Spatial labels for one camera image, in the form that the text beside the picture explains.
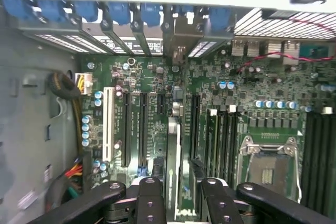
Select metal CPU socket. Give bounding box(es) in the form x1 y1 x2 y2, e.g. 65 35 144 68
237 134 303 204

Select installed RAM stick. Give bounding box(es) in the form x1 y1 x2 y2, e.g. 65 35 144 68
207 108 220 180

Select long black expansion slot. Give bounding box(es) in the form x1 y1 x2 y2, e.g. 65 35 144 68
121 91 132 167
191 94 201 161
139 92 149 168

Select metal socket locking lever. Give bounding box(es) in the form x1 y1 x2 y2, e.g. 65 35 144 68
294 139 303 204

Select white expansion slot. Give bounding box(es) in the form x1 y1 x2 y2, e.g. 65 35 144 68
102 86 117 163

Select short black expansion slot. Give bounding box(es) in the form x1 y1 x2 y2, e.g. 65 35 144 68
156 93 166 115

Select green Dell motherboard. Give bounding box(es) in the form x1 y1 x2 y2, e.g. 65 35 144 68
78 39 336 209

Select open Dell PC case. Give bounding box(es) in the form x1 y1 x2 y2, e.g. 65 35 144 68
0 0 336 224

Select black expansion slot cover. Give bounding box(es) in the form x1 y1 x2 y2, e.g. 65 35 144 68
161 22 173 57
100 19 132 56
130 20 153 57

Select blue slot retention clip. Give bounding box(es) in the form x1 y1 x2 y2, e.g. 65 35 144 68
209 7 232 31
108 2 131 26
38 0 66 23
72 1 100 23
177 5 195 17
2 0 34 22
140 3 164 27

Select coloured main power wire bundle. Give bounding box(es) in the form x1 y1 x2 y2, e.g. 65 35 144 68
46 152 91 209

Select white power connector yellow wires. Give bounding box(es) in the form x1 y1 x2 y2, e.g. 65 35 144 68
74 72 93 96

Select black braided cable loop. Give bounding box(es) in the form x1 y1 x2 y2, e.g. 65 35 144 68
48 70 80 102

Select red black twisted wire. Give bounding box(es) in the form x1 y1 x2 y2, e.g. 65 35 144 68
237 11 336 74

